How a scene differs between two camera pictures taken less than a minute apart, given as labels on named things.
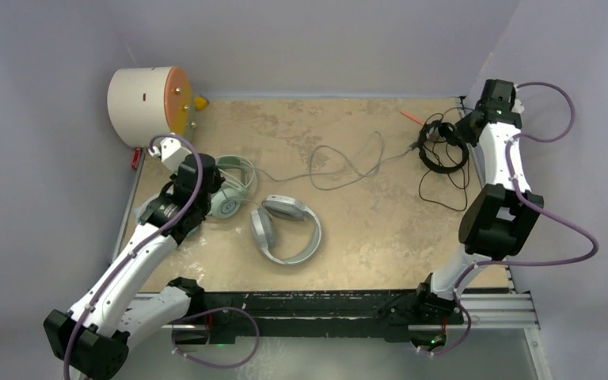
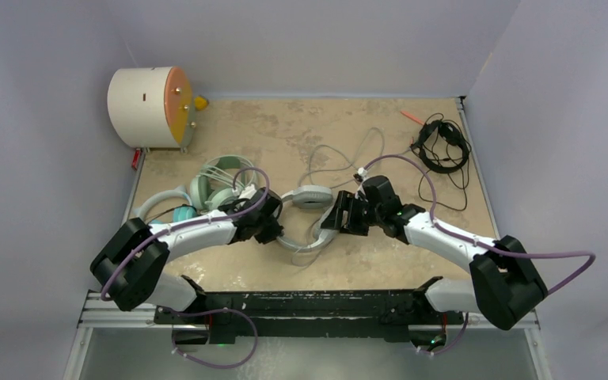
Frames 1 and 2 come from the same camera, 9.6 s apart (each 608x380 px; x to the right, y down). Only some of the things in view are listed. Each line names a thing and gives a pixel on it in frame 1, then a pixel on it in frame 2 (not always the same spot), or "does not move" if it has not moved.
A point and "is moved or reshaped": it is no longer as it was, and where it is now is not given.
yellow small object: x=200 y=102 does not move
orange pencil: x=412 y=117 does not move
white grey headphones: x=279 y=207 is moved or reshaped
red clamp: x=135 y=159 does not move
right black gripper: x=462 y=134 -> x=346 y=201
